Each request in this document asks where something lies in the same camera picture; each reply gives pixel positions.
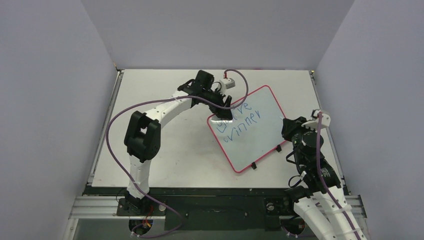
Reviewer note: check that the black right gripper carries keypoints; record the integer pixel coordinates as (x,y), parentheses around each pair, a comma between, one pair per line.
(290,126)

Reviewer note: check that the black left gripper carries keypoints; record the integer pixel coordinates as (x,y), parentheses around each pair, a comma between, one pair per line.
(222,113)

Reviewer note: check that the pink framed whiteboard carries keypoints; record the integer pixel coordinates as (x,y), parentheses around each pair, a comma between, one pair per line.
(254,131)

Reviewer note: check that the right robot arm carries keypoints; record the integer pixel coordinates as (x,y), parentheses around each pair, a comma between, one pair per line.
(322,204)

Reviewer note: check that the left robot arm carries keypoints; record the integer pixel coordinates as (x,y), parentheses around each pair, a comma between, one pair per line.
(143,135)

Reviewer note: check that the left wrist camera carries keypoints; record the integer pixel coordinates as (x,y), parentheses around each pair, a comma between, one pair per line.
(226,83)

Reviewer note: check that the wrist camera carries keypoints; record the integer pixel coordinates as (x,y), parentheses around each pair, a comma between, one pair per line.
(319,120)
(226,83)

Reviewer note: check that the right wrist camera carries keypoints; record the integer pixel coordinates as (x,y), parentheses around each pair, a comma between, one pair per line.
(319,120)

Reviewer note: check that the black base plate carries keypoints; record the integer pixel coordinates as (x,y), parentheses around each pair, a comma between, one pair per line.
(208,209)

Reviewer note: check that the aluminium frame rail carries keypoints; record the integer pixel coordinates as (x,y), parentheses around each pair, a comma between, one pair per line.
(98,208)

